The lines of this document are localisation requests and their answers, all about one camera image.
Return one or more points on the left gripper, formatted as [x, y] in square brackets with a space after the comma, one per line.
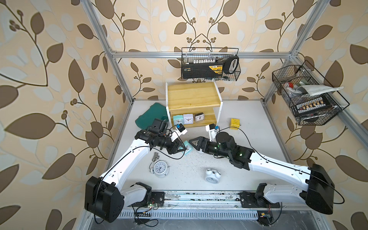
[177, 146]

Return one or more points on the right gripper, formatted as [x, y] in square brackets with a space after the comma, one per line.
[200, 143]

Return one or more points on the clear square alarm clock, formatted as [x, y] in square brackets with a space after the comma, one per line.
[199, 117]

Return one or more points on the lilac square alarm clock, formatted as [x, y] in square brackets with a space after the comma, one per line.
[188, 119]

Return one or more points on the mint square alarm clock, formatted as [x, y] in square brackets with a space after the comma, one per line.
[178, 119]

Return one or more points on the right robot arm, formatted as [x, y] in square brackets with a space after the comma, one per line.
[307, 185]

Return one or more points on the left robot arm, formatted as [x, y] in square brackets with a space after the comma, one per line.
[123, 169]

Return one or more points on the wooden two-tier shelf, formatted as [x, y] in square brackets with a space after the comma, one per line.
[194, 98]

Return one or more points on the small grey metal clip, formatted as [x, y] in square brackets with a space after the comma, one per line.
[155, 157]

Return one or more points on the white twin-bell clock left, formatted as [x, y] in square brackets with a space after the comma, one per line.
[159, 168]

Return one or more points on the white twin-bell clock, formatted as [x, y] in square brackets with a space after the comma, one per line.
[159, 168]
[212, 176]

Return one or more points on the white twin-bell clock front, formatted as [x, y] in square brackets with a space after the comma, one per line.
[212, 176]

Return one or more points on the yellow cube box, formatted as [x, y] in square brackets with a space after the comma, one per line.
[235, 124]

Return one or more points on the green plastic tool case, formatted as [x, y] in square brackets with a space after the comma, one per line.
[155, 111]

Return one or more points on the black yellow tool box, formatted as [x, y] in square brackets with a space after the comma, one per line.
[217, 68]

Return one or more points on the white papers in basket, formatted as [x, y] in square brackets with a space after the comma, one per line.
[314, 90]

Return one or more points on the socket set tray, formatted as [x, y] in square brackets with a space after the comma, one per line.
[312, 106]

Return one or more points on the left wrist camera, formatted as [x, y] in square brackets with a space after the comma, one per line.
[177, 131]

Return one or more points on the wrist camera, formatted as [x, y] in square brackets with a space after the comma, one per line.
[212, 130]
[177, 131]

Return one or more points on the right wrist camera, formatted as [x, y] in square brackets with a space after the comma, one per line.
[212, 130]

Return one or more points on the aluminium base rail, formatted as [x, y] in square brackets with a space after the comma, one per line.
[245, 199]

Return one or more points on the black wire basket back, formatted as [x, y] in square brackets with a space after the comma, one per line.
[207, 53]

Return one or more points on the black wire basket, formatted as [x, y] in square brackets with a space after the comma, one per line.
[287, 79]
[207, 53]

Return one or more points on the black wire basket right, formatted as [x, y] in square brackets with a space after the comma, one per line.
[287, 79]

